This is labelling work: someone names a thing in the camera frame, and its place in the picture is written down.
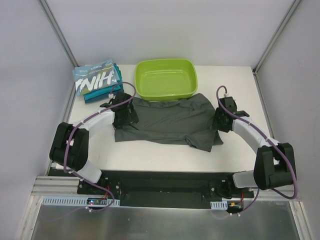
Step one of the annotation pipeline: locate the dark grey t-shirt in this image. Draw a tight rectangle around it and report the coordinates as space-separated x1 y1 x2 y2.
114 93 223 152

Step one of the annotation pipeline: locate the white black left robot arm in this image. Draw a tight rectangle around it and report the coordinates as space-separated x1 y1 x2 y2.
49 92 139 195

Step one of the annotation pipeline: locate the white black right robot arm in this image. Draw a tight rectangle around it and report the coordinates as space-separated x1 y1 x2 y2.
213 96 298 200

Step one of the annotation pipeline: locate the lime green plastic tub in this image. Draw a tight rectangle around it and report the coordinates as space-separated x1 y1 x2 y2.
134 58 198 101

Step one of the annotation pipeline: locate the light blue printed folded t-shirt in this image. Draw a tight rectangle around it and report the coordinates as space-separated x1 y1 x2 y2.
72 59 120 96

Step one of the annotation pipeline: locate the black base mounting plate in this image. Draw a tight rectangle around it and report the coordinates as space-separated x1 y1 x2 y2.
76 170 254 209

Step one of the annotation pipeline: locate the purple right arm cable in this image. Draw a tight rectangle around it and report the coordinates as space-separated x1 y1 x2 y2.
215 85 300 200

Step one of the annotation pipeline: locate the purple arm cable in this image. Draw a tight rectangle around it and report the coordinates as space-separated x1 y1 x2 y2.
62 81 137 181
215 85 300 200

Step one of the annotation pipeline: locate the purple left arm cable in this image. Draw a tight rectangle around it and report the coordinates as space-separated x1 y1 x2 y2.
62 81 137 181

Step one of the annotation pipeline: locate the right aluminium frame post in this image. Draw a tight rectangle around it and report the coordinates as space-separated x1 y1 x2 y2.
252 0 302 76

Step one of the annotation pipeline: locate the aluminium frame post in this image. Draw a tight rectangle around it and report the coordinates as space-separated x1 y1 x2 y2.
252 0 302 76
38 0 79 67

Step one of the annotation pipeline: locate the right white slotted cable duct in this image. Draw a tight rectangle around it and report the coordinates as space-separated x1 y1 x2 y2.
210 200 228 211

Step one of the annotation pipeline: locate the white slotted cable duct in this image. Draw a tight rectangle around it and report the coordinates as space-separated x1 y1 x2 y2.
42 196 120 208
210 200 228 211

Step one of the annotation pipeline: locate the left white slotted cable duct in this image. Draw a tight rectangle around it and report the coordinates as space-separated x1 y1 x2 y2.
42 196 120 208

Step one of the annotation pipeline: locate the aluminium front rail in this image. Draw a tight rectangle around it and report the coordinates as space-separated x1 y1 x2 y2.
31 175 85 196

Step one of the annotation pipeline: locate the left aluminium frame post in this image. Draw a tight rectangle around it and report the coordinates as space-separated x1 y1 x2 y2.
38 0 79 67

